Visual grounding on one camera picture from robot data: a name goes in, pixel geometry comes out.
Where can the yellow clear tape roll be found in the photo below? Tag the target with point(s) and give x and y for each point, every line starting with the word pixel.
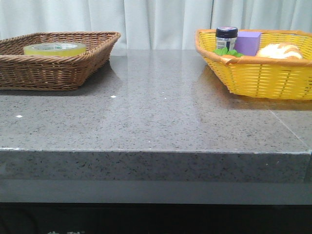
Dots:
pixel 63 49

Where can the toy carrot with leaves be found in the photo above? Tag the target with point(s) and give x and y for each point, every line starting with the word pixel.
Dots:
pixel 225 51

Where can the white curtain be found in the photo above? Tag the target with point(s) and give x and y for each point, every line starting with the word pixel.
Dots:
pixel 151 24

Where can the dark lidded jar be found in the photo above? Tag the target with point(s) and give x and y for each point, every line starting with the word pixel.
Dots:
pixel 225 37

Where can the yellow woven basket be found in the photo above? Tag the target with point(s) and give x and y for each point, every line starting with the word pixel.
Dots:
pixel 262 77

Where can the purple box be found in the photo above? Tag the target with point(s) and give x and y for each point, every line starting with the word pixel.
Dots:
pixel 248 42

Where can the bread loaf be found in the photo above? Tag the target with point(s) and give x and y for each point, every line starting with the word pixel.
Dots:
pixel 280 51

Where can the brown wicker basket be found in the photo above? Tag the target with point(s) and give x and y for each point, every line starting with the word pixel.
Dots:
pixel 53 73

